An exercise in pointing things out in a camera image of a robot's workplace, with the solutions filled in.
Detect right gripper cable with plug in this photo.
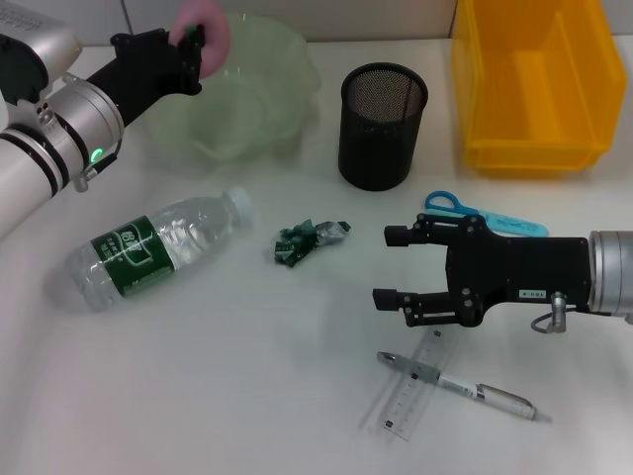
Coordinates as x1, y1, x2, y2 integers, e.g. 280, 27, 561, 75
529, 291, 570, 336

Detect pink peach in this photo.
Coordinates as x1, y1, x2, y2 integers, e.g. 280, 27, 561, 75
170, 0, 232, 80

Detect green glass fruit plate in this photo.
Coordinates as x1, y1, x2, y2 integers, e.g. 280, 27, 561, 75
137, 13, 322, 162

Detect green plastic wrapper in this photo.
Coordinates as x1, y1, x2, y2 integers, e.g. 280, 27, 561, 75
269, 216, 353, 268

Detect gripper cable with plug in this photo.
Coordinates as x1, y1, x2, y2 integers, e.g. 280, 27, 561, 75
529, 291, 570, 336
72, 141, 124, 195

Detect yellow plastic bin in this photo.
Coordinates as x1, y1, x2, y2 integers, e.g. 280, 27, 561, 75
449, 0, 629, 179

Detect blue scissors with sheath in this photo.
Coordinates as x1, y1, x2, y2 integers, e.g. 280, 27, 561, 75
423, 191, 550, 238

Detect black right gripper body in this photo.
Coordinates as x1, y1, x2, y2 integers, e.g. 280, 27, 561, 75
443, 216, 595, 329

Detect left gripper cable with plug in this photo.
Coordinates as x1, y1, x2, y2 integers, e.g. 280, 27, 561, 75
72, 141, 124, 195

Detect transparent plastic ruler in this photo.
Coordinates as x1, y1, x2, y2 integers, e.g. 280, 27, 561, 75
360, 330, 459, 441

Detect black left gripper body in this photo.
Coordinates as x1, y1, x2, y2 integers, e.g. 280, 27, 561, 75
84, 28, 188, 129

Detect clear green-label water bottle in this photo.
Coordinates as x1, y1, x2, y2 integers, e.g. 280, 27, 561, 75
63, 185, 256, 314

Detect black mesh pen holder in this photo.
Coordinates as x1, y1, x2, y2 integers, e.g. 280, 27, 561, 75
337, 61, 429, 193

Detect silver white pen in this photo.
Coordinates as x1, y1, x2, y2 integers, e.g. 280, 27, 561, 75
376, 350, 554, 424

